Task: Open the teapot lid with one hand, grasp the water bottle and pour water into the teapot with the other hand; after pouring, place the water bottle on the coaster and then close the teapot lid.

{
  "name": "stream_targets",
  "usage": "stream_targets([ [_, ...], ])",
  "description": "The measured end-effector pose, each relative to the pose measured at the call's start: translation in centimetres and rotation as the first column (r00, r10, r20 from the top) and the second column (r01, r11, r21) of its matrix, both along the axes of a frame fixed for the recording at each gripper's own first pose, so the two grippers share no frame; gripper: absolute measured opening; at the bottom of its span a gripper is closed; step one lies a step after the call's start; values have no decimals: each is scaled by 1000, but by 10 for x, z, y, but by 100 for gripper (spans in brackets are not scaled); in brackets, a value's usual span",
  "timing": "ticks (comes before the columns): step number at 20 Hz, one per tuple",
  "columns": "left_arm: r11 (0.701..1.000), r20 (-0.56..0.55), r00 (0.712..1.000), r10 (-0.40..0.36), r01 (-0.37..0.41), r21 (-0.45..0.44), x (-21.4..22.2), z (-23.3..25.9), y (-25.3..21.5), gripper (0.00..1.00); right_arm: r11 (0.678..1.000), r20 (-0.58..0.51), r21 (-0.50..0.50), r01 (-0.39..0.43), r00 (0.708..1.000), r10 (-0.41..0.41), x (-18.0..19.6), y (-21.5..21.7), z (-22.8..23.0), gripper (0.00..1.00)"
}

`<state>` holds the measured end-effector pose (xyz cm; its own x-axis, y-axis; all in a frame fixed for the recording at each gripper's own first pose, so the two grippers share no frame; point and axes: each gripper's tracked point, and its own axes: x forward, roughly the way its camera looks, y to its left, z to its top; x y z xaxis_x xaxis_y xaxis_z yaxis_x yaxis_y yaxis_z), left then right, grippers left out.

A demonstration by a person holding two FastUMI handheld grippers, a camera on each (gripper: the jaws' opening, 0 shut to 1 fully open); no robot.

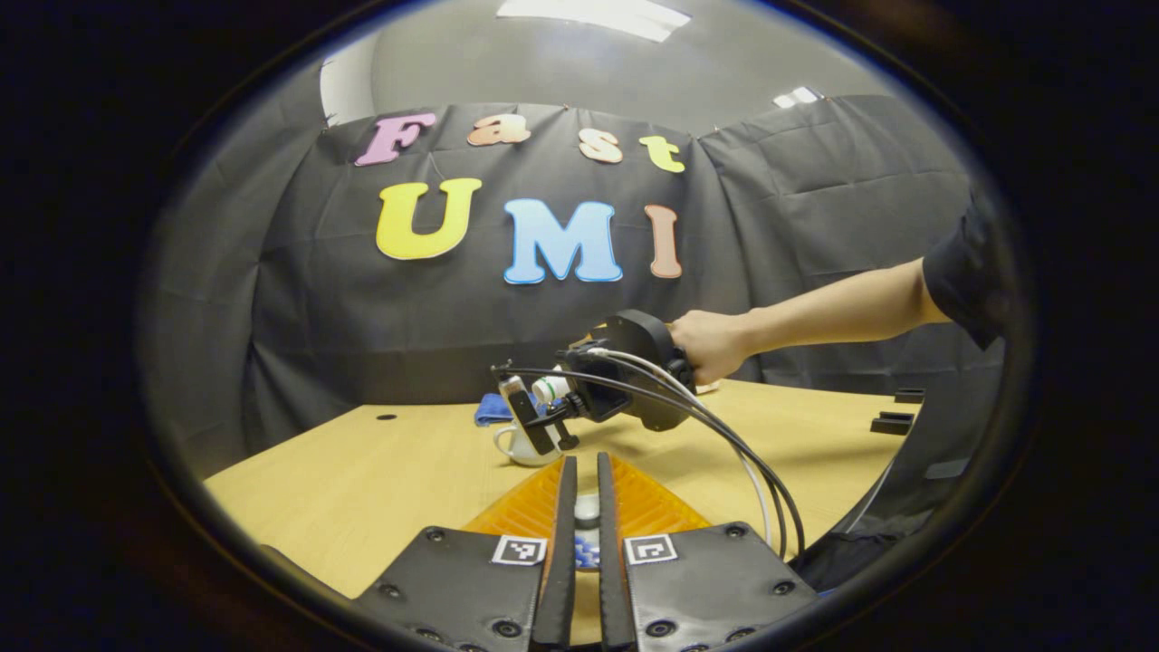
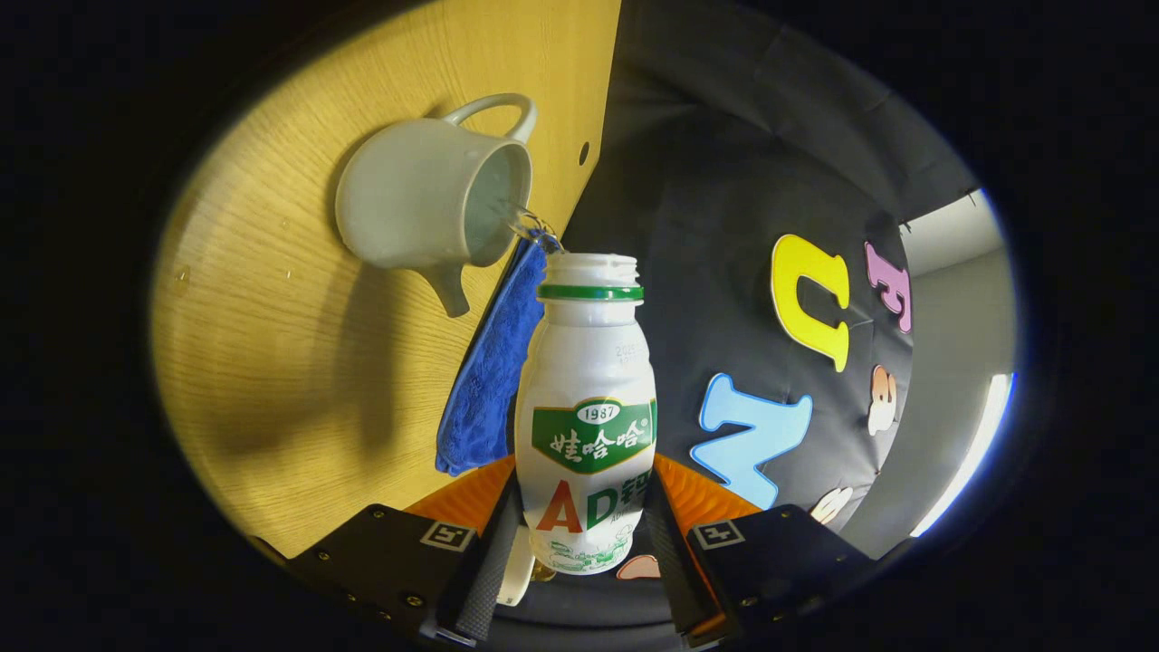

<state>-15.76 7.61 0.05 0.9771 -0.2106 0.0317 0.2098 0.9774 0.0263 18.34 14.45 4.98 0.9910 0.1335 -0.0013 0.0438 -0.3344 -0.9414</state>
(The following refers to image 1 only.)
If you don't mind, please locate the white ceramic teacup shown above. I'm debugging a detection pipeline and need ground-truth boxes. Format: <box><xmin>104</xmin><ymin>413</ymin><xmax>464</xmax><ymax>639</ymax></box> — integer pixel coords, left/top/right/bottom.
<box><xmin>493</xmin><ymin>421</ymin><xmax>564</xmax><ymax>468</ymax></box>

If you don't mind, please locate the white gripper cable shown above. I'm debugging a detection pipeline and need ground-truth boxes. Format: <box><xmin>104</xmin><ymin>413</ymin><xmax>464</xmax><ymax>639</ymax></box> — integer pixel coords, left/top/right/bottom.
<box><xmin>587</xmin><ymin>348</ymin><xmax>773</xmax><ymax>546</ymax></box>

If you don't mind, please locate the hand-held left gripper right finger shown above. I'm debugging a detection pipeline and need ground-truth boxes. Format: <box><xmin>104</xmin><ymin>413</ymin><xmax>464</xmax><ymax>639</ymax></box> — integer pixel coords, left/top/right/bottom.
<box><xmin>596</xmin><ymin>453</ymin><xmax>823</xmax><ymax>652</ymax></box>

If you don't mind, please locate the blue folded towel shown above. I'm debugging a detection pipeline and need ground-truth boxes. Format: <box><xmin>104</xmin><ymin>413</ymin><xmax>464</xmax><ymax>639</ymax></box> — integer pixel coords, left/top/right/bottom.
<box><xmin>474</xmin><ymin>392</ymin><xmax>519</xmax><ymax>427</ymax></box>

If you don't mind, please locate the white teacup lid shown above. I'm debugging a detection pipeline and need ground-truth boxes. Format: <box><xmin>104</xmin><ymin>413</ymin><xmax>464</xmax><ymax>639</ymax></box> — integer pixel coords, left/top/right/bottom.
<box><xmin>572</xmin><ymin>492</ymin><xmax>602</xmax><ymax>571</ymax></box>

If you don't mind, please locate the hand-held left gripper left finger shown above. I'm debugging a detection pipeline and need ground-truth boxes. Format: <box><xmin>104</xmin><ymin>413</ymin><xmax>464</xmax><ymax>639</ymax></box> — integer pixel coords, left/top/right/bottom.
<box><xmin>349</xmin><ymin>456</ymin><xmax>579</xmax><ymax>652</ymax></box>

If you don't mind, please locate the black backdrop cloth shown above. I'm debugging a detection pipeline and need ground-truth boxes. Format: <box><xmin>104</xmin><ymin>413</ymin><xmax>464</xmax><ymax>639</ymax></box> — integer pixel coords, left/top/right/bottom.
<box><xmin>145</xmin><ymin>95</ymin><xmax>997</xmax><ymax>454</ymax></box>

